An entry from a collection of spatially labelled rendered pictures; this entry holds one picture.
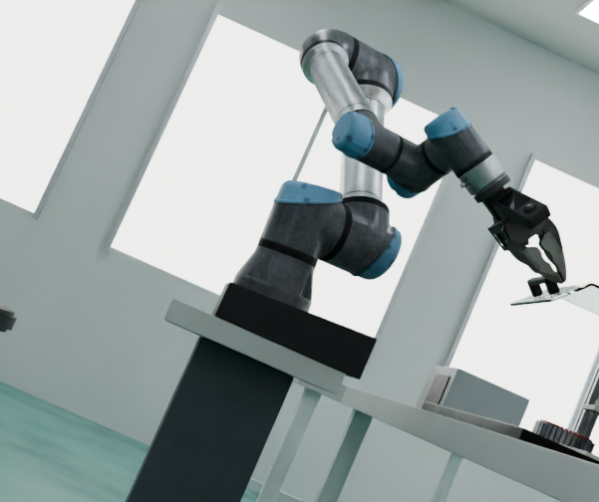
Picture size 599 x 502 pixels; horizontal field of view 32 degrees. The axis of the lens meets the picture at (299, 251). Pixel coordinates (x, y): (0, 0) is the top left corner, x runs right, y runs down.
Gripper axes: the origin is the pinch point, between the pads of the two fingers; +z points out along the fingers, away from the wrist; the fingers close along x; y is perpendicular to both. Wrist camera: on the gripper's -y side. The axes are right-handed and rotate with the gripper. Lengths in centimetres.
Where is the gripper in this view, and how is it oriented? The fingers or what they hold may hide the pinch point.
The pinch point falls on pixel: (560, 276)
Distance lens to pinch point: 186.6
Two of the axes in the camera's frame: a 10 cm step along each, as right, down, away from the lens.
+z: 5.9, 8.1, -0.1
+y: -1.0, 0.8, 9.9
